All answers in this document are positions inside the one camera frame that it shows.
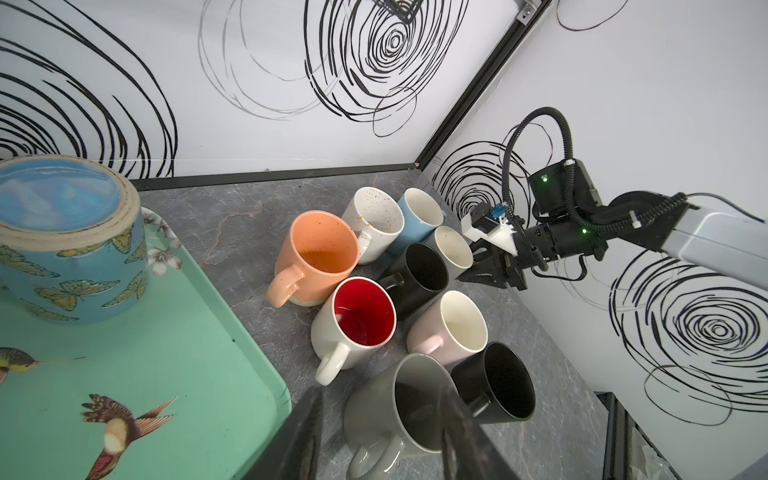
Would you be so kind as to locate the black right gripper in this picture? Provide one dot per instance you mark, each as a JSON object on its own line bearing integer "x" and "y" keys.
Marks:
{"x": 555, "y": 247}

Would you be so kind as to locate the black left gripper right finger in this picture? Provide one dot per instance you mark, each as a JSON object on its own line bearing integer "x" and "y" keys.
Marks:
{"x": 467, "y": 452}

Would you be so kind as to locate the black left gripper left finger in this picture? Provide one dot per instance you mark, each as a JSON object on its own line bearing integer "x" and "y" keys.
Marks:
{"x": 293, "y": 453}

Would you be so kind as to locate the grey tall cup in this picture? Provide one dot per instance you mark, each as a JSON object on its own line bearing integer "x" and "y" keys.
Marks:
{"x": 453, "y": 249}

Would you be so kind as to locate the pale pink mug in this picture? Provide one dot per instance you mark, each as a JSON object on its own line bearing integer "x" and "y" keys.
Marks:
{"x": 450, "y": 330}

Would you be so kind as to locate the light blue mug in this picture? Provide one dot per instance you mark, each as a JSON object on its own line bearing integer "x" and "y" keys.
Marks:
{"x": 422, "y": 215}

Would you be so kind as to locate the white mug red inside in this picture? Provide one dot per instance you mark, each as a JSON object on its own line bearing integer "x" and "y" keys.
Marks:
{"x": 358, "y": 319}

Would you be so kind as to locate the black mug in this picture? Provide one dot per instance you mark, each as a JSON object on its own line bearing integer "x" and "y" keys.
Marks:
{"x": 414, "y": 279}

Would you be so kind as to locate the beige mug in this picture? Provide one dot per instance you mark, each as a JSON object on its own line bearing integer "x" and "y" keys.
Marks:
{"x": 377, "y": 221}

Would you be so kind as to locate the peach mug grey base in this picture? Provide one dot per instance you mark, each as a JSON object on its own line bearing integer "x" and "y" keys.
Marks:
{"x": 319, "y": 251}

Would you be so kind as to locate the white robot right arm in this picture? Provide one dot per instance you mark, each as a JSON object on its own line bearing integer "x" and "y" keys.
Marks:
{"x": 733, "y": 246}

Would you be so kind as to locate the blue butterfly mug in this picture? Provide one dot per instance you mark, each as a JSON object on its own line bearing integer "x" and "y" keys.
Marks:
{"x": 73, "y": 247}

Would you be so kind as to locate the mint green floral tray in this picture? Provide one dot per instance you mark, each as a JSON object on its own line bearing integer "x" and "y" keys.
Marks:
{"x": 173, "y": 388}

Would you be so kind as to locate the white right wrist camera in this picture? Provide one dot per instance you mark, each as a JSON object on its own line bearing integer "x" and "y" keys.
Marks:
{"x": 489, "y": 223}

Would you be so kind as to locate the black corner frame post right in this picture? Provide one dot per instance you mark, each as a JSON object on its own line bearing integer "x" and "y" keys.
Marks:
{"x": 531, "y": 15}

